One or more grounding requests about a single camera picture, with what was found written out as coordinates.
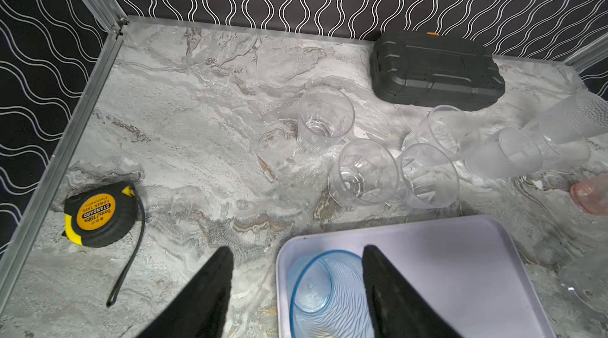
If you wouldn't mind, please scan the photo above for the clear plastic cup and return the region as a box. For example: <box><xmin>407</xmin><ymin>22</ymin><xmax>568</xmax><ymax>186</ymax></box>
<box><xmin>402</xmin><ymin>105</ymin><xmax>481</xmax><ymax>162</ymax></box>
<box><xmin>328</xmin><ymin>139</ymin><xmax>399</xmax><ymax>207</ymax></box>
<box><xmin>297</xmin><ymin>86</ymin><xmax>356</xmax><ymax>154</ymax></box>
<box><xmin>394</xmin><ymin>143</ymin><xmax>460</xmax><ymax>209</ymax></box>

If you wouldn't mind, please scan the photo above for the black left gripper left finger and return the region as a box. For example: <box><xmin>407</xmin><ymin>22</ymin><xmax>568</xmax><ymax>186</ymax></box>
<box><xmin>139</xmin><ymin>246</ymin><xmax>234</xmax><ymax>337</ymax></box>

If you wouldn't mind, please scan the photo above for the yellow black tape measure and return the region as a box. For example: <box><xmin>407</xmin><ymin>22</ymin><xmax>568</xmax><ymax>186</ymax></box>
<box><xmin>63</xmin><ymin>181</ymin><xmax>146</xmax><ymax>308</ymax></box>

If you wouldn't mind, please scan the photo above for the blue ribbed plastic cup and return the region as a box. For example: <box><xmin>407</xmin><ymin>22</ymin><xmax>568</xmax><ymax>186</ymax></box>
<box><xmin>287</xmin><ymin>250</ymin><xmax>375</xmax><ymax>337</ymax></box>

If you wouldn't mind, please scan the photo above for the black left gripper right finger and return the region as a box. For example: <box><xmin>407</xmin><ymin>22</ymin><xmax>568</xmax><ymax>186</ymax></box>
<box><xmin>362</xmin><ymin>245</ymin><xmax>460</xmax><ymax>337</ymax></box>

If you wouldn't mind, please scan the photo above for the frosted plastic cup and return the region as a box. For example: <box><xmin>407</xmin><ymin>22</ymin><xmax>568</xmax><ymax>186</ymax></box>
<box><xmin>464</xmin><ymin>127</ymin><xmax>543</xmax><ymax>180</ymax></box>
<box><xmin>523</xmin><ymin>90</ymin><xmax>607</xmax><ymax>172</ymax></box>

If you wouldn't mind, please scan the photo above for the pink plastic cup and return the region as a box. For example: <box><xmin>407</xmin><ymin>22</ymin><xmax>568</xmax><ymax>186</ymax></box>
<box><xmin>570</xmin><ymin>173</ymin><xmax>607</xmax><ymax>216</ymax></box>

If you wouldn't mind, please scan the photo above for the black plastic case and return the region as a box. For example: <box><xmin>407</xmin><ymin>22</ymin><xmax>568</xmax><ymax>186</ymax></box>
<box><xmin>370</xmin><ymin>31</ymin><xmax>505</xmax><ymax>112</ymax></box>

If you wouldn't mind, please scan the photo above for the lilac plastic tray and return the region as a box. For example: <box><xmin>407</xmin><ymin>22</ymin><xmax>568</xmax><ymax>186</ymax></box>
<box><xmin>275</xmin><ymin>215</ymin><xmax>554</xmax><ymax>337</ymax></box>

